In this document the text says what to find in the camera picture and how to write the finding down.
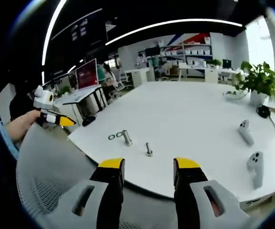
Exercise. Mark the potted green plant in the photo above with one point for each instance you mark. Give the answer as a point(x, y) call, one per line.
point(259, 78)

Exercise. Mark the small black monitor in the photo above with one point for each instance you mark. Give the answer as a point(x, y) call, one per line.
point(227, 64)

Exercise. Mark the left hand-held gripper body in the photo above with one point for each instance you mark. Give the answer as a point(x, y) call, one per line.
point(43, 100)

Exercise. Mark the white office chair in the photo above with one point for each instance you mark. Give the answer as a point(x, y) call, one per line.
point(124, 78)

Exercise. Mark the red screen monitor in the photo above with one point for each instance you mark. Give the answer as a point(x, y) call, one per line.
point(87, 75)

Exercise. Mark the white standing desk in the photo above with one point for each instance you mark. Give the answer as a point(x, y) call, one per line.
point(80, 96)

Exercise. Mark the white handheld controller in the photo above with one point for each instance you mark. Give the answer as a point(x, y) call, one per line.
point(257, 169)
point(246, 132)

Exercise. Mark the dark hanging sign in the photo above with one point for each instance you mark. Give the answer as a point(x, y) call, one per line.
point(79, 30)

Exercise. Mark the black coiled charger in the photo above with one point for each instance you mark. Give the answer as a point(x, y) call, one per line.
point(263, 111)

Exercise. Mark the large threaded stud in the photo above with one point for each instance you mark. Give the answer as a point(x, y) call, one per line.
point(127, 138)

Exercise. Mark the white storage shelves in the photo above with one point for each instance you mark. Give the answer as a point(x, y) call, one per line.
point(194, 52)

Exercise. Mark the ceiling light strip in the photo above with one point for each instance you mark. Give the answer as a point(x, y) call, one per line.
point(171, 23)
point(48, 35)

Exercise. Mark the small background plant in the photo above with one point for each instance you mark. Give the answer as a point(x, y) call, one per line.
point(214, 63)

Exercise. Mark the light blue shirt sleeve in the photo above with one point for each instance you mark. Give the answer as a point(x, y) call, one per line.
point(12, 149)

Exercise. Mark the small threaded stud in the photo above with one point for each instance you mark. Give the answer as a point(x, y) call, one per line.
point(148, 150)

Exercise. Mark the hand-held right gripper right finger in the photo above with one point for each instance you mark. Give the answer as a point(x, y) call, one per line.
point(187, 190)

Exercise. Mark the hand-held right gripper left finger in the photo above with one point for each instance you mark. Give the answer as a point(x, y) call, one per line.
point(110, 190)

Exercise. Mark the grey mesh chair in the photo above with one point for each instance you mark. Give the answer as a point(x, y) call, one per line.
point(51, 162)

